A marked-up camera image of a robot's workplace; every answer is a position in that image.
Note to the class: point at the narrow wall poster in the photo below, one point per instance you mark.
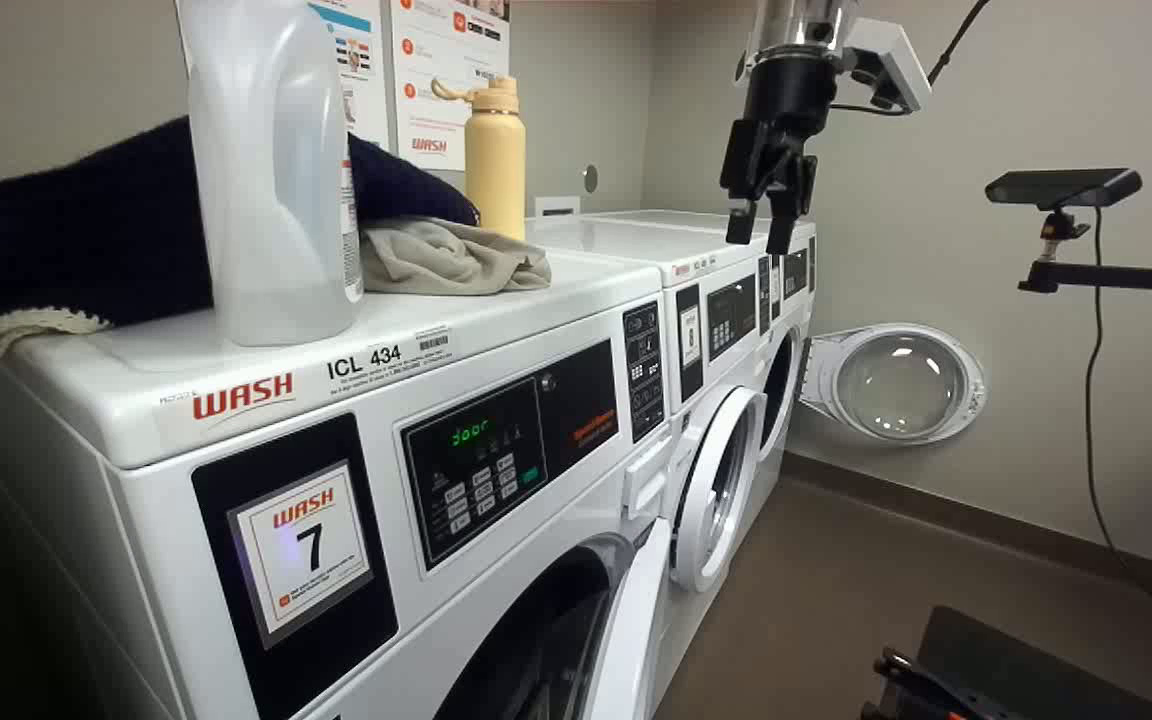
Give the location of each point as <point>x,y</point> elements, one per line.
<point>360,53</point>

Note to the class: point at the beige cloth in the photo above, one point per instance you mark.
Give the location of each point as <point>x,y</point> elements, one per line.
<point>456,262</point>

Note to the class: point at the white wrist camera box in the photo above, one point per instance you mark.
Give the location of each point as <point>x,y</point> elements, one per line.
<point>890,62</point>

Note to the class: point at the white washing machine unnumbered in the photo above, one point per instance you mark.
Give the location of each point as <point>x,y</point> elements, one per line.
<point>799,320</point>

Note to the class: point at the number eight label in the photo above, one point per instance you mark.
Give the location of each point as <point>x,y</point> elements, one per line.
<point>690,341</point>

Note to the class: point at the round door of machine eight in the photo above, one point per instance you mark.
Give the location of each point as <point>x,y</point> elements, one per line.
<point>684,523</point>

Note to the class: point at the clear plastic detergent bottle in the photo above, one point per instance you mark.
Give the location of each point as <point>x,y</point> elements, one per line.
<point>270,200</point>

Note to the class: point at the navy blue cloth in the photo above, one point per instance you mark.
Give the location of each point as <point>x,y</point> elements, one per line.
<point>71,242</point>

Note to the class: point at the control panel of machine seven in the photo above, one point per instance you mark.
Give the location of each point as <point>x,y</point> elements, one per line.
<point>560,414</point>

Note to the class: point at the round wall outlet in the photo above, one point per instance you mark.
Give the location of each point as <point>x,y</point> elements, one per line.
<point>590,176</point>

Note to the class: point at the wide wall poster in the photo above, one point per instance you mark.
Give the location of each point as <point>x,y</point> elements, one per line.
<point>450,53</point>

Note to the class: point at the small white wall box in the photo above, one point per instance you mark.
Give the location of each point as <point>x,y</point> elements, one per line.
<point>559,207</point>

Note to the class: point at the card reader panel machine seven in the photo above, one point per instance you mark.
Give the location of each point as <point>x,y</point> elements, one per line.
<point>646,364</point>

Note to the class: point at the number seven label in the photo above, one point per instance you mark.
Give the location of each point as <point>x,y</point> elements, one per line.
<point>302,545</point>

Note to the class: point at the white washing machine number seven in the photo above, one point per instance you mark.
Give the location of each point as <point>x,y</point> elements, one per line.
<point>138,402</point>

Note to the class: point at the control panel of machine eight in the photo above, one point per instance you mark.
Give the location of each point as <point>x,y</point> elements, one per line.
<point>732,318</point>

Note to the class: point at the black stereo camera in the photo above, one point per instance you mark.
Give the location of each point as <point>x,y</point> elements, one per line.
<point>1062,184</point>

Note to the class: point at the round open washer door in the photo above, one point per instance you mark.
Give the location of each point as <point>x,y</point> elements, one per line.
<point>898,385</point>

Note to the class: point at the yellow water bottle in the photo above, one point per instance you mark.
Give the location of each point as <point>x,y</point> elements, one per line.
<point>498,175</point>

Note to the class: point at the round door of machine seven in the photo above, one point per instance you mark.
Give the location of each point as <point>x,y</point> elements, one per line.
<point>636,625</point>

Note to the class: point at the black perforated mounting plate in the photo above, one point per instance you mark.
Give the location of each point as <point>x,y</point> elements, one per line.
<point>1041,672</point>

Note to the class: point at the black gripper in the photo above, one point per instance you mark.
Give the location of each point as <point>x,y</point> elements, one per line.
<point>794,92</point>

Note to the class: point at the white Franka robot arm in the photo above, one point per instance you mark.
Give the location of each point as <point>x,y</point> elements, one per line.
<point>799,23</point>

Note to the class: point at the white washing machine number eight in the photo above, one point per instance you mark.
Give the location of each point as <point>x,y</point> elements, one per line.
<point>640,247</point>

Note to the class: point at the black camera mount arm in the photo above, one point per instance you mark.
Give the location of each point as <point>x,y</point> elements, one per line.
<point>1110,278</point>

